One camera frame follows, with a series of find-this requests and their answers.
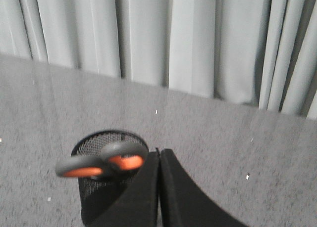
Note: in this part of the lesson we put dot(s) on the black mesh bucket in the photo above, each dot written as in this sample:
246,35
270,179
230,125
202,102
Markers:
97,195

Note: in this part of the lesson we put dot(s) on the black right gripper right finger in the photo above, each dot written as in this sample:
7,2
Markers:
183,203

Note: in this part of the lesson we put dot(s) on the orange grey handled scissors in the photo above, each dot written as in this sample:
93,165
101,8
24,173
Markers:
115,159

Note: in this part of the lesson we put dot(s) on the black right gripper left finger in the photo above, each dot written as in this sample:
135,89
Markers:
137,206

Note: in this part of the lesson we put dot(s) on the grey curtain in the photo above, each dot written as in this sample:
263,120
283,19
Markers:
255,52

